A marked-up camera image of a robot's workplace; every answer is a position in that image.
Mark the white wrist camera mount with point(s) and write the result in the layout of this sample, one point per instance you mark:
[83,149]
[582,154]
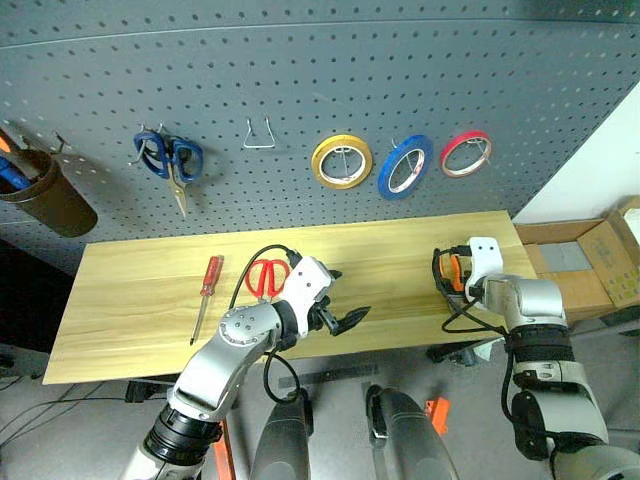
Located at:
[305,285]
[485,255]

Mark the orange metal bar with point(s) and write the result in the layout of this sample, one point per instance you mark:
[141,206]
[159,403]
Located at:
[224,455]

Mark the grey perforated pegboard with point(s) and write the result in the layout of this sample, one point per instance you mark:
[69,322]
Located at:
[300,75]

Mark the dark grey rounded shape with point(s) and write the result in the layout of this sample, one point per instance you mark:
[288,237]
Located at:
[410,440]

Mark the red tape roll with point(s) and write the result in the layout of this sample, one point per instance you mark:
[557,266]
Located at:
[450,147]

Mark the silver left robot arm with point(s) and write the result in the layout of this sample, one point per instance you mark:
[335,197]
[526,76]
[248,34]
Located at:
[225,365]

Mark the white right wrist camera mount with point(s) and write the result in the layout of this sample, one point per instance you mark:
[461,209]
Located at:
[485,255]

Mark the printed cardboard box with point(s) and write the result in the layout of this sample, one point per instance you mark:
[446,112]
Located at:
[610,260]

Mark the open brown cardboard box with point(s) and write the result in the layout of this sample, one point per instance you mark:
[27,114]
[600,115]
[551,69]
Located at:
[570,290]

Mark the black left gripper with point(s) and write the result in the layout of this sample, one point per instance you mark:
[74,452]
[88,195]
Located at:
[324,312]

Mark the black flat bar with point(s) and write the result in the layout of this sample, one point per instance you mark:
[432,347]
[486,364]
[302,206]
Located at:
[325,376]

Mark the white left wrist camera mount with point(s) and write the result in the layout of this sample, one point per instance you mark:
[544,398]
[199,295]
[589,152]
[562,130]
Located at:
[305,285]

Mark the small orange bracket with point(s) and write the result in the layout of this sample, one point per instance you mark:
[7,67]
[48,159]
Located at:
[438,412]

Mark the brown plastic cup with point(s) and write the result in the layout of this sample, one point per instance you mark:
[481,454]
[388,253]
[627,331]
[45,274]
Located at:
[55,200]

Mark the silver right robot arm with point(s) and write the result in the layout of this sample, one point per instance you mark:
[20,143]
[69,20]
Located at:
[540,300]

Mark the metal pegboard hook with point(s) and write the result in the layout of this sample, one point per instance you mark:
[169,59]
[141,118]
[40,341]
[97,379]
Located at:
[161,128]
[481,145]
[60,144]
[411,161]
[345,149]

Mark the grey sheet in box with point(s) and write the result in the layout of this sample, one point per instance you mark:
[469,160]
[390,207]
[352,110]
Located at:
[565,257]

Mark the yellow tape roll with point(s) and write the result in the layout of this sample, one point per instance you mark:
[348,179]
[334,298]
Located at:
[316,166]

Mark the orange and black tool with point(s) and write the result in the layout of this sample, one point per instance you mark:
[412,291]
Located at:
[456,274]

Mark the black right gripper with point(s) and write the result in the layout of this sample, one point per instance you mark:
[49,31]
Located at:
[467,280]

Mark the blue tool in cup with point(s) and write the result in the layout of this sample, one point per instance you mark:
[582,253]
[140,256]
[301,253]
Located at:
[10,172]

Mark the blue tape roll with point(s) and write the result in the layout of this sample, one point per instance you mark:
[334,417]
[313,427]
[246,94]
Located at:
[387,172]

